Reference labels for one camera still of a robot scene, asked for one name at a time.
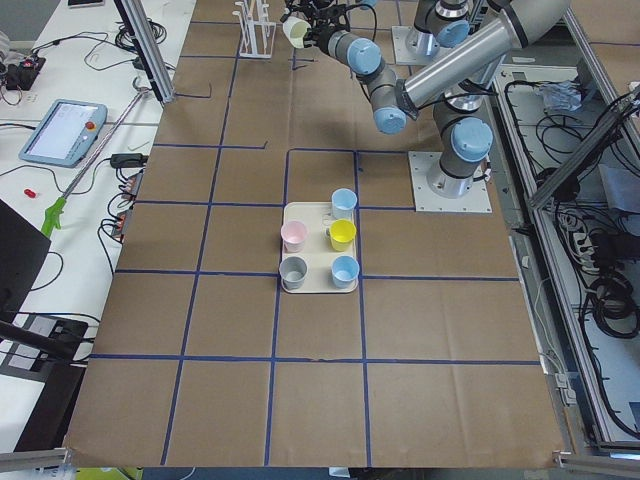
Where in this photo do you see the black power adapter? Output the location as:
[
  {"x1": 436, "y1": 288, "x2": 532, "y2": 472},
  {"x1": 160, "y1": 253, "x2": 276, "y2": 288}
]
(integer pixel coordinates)
[{"x1": 109, "y1": 153, "x2": 148, "y2": 169}]

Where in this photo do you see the white wire cup rack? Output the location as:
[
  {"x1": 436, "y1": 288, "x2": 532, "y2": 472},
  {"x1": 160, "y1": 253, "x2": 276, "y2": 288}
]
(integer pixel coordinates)
[{"x1": 232, "y1": 0, "x2": 276, "y2": 59}]

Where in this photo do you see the grey cup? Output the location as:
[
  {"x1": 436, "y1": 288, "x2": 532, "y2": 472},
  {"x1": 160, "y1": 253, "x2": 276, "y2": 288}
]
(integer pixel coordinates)
[{"x1": 279, "y1": 256, "x2": 308, "y2": 291}]

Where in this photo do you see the cream plastic tray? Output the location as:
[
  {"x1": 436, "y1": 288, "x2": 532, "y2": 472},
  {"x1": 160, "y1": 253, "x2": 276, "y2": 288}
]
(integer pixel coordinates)
[{"x1": 280, "y1": 202, "x2": 358, "y2": 294}]

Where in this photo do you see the white ikea cup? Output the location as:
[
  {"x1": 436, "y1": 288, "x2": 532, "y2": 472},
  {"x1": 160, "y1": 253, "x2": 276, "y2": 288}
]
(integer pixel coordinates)
[{"x1": 282, "y1": 16, "x2": 311, "y2": 49}]

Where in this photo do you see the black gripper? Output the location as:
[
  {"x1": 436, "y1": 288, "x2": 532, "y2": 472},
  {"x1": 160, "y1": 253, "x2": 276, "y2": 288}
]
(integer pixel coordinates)
[
  {"x1": 284, "y1": 0, "x2": 349, "y2": 23},
  {"x1": 304, "y1": 25, "x2": 334, "y2": 49}
]

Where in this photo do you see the yellow cup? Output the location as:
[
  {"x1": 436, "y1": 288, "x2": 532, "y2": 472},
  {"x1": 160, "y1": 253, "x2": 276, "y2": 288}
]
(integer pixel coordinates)
[{"x1": 329, "y1": 219, "x2": 357, "y2": 252}]

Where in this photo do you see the blue teach pendant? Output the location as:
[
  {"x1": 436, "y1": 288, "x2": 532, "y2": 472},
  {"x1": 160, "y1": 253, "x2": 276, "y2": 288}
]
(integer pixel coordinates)
[{"x1": 18, "y1": 99, "x2": 108, "y2": 168}]

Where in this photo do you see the aluminium frame post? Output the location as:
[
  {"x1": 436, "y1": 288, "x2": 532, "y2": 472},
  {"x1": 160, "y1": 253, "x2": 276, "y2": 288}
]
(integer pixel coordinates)
[{"x1": 114, "y1": 0, "x2": 175, "y2": 105}]

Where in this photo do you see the black computer monitor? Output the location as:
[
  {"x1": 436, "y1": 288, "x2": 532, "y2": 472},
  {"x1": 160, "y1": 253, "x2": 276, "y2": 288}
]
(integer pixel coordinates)
[{"x1": 0, "y1": 199, "x2": 89, "y2": 361}]

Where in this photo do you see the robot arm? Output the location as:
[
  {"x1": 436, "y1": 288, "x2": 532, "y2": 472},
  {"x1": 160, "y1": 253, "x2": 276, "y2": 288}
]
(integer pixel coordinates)
[
  {"x1": 280, "y1": 1, "x2": 470, "y2": 57},
  {"x1": 284, "y1": 1, "x2": 570, "y2": 199}
]

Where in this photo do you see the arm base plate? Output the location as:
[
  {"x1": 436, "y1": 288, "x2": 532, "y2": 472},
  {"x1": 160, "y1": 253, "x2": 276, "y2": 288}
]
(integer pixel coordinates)
[
  {"x1": 408, "y1": 151, "x2": 492, "y2": 214},
  {"x1": 392, "y1": 26, "x2": 428, "y2": 66}
]

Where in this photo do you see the pink cup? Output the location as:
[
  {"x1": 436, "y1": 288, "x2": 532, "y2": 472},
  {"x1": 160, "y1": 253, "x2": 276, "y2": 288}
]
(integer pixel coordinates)
[{"x1": 280, "y1": 220, "x2": 308, "y2": 253}]

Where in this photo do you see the light blue cup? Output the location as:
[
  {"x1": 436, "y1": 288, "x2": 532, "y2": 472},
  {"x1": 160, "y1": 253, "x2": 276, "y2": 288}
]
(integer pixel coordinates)
[
  {"x1": 331, "y1": 188, "x2": 358, "y2": 220},
  {"x1": 331, "y1": 255, "x2": 360, "y2": 289}
]

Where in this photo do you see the green handled reacher grabber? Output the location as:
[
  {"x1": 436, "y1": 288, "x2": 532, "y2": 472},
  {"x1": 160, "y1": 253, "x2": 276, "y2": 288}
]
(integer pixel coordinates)
[{"x1": 40, "y1": 80, "x2": 151, "y2": 238}]

